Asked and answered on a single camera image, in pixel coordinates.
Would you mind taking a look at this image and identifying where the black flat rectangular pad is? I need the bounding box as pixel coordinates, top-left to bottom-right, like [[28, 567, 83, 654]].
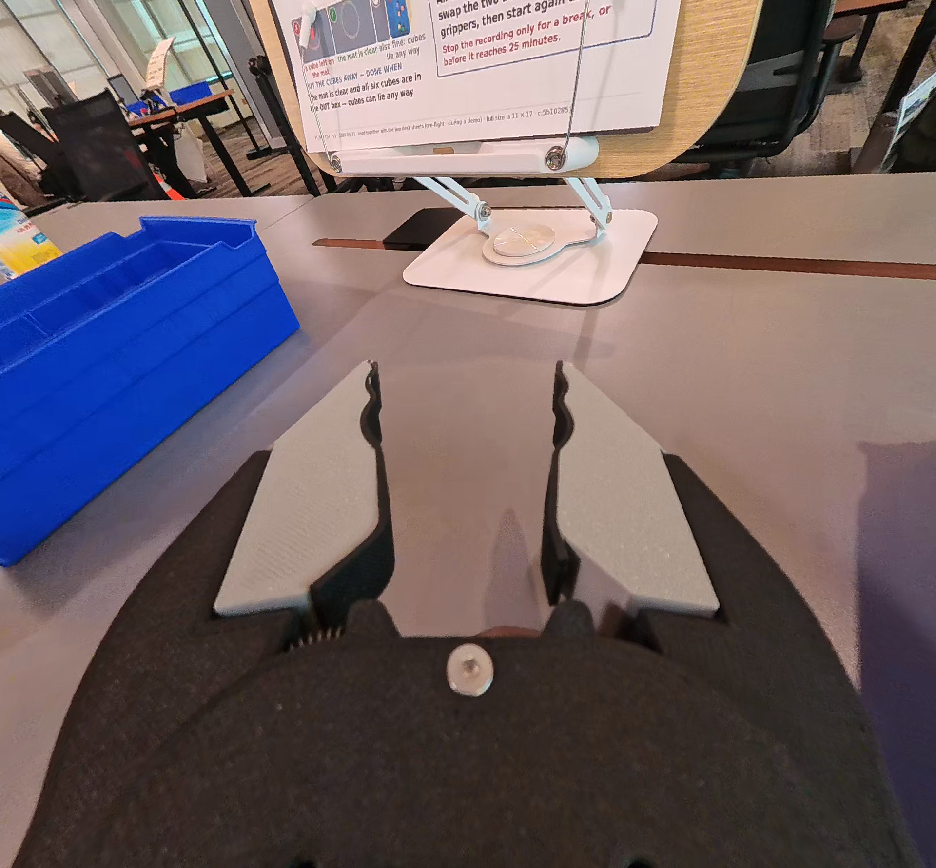
[[382, 209, 469, 251]]

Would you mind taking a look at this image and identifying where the printed leaflet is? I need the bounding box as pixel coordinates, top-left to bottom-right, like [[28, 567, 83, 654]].
[[888, 71, 936, 171]]

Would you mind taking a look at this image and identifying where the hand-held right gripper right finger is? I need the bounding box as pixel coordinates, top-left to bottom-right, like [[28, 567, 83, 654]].
[[541, 360, 722, 619]]

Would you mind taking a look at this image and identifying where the white document stand wooden board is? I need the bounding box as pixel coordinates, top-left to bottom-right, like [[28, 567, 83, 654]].
[[259, 0, 780, 308]]

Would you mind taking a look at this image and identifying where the wooden background desk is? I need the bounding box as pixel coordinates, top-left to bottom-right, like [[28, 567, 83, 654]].
[[128, 87, 257, 200], [822, 0, 936, 174]]

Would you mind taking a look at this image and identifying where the white instruction sheet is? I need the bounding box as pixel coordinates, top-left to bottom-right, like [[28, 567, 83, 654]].
[[245, 0, 692, 153]]

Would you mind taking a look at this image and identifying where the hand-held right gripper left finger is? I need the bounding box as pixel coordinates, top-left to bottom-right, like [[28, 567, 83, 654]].
[[213, 360, 397, 619]]

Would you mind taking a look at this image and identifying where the black mesh office chair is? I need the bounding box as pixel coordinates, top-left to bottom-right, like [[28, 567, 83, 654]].
[[40, 89, 171, 204]]

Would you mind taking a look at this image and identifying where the grey desk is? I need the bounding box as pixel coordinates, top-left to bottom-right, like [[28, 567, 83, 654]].
[[0, 170, 936, 868]]

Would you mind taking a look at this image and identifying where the yellow blue printed box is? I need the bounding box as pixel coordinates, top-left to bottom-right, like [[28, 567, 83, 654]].
[[0, 188, 63, 284]]

